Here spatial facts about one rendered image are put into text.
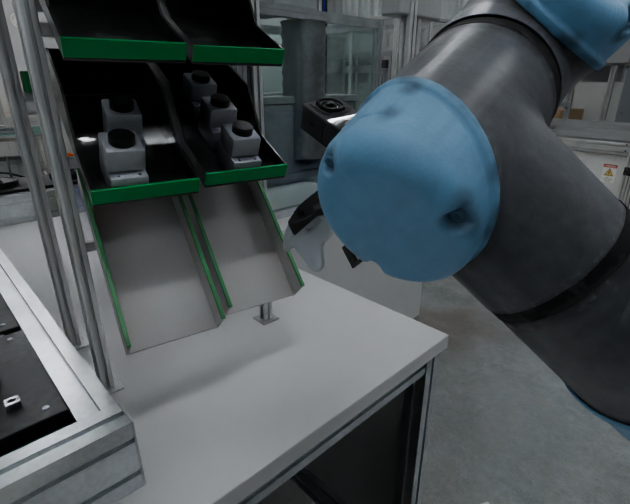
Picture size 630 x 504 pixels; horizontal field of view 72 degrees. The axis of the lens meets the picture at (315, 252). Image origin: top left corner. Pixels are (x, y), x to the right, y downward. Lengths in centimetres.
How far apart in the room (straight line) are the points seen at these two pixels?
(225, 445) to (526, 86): 57
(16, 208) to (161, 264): 120
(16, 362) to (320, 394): 44
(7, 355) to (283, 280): 41
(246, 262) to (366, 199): 57
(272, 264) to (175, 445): 31
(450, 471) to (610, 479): 56
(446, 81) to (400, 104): 2
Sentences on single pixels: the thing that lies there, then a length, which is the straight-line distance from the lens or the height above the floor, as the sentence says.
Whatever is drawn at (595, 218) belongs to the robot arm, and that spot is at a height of 128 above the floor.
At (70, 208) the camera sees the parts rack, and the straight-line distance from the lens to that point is 68.
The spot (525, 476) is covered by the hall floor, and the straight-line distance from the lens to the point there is 191.
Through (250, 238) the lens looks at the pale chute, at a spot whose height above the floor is 107.
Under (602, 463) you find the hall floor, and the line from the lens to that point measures 209.
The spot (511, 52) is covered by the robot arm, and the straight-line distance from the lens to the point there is 22.
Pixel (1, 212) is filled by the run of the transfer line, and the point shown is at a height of 91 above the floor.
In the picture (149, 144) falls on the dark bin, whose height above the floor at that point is 124.
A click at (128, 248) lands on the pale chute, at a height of 110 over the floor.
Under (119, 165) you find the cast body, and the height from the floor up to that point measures 123.
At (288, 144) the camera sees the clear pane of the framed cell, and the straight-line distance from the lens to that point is 158.
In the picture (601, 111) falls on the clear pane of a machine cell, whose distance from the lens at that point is 414.
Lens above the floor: 133
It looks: 21 degrees down
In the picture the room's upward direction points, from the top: straight up
